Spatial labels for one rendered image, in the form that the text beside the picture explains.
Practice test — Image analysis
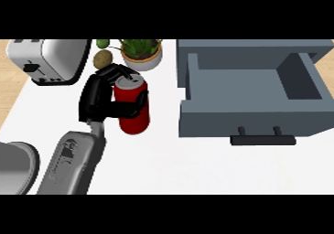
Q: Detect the brown potato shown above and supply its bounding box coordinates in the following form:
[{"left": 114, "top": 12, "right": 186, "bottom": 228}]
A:
[{"left": 92, "top": 49, "right": 115, "bottom": 70}]

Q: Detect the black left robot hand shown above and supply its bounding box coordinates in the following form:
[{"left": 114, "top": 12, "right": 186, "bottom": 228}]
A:
[{"left": 77, "top": 63, "right": 151, "bottom": 123}]

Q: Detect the blue-grey cabinet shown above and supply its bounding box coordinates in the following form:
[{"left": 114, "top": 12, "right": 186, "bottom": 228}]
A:
[{"left": 174, "top": 38, "right": 334, "bottom": 90}]

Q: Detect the green plant in white pot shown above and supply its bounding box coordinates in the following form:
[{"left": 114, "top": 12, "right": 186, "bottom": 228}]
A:
[{"left": 94, "top": 38, "right": 165, "bottom": 72}]

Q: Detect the silver toaster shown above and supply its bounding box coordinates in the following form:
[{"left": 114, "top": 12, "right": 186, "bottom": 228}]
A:
[{"left": 6, "top": 38, "right": 93, "bottom": 87}]

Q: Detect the black drawer handle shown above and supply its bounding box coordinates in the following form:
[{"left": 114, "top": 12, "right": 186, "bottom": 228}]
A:
[{"left": 229, "top": 125, "right": 297, "bottom": 146}]

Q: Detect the blue-grey drawer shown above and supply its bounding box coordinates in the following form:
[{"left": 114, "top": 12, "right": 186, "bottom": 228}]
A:
[{"left": 177, "top": 52, "right": 334, "bottom": 139}]

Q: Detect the red can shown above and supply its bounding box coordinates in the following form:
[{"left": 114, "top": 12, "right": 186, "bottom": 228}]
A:
[{"left": 111, "top": 74, "right": 151, "bottom": 136}]

